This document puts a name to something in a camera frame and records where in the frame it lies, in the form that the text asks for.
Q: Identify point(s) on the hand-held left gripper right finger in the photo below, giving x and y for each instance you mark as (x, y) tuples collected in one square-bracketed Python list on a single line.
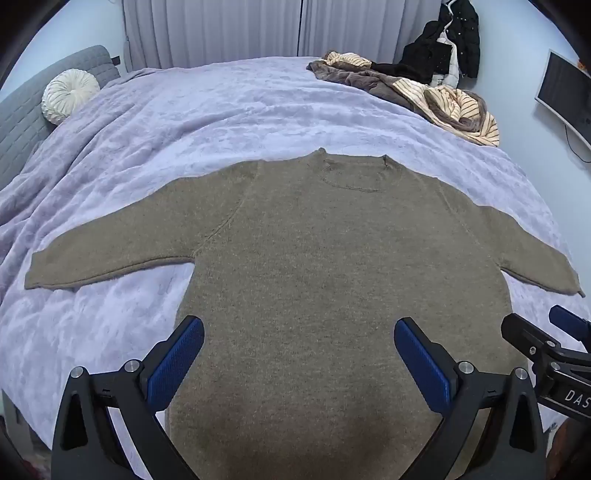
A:
[(422, 364)]

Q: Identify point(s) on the olive brown knitted sweater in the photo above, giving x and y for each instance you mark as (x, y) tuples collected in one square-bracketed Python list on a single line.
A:
[(323, 277)]

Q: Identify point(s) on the grey quilted headboard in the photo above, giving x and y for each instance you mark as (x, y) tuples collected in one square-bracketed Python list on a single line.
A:
[(23, 124)]

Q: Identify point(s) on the white garment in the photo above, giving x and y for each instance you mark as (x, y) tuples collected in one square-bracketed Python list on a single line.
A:
[(450, 57)]

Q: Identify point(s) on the lavender fleece blanket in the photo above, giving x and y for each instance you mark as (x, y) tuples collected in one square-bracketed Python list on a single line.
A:
[(231, 115)]

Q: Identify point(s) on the grey curtain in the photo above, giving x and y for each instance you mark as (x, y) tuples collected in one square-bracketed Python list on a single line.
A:
[(369, 25), (207, 32)]

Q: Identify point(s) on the round cream pleated pillow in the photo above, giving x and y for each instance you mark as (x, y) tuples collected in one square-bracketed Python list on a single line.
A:
[(69, 94)]

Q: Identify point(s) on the black puffer jacket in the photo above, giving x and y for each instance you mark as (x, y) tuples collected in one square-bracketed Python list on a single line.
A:
[(464, 32)]

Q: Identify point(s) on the brown striped fleece blanket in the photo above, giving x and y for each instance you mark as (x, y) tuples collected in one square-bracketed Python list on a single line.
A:
[(457, 108)]

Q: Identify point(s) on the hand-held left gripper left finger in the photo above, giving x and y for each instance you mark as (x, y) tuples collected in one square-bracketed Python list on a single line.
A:
[(178, 364)]

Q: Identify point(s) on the curved computer monitor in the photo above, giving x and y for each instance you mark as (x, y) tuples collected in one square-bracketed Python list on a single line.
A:
[(565, 92)]

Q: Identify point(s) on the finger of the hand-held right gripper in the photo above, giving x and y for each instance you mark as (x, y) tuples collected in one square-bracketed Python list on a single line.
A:
[(570, 324), (524, 333)]

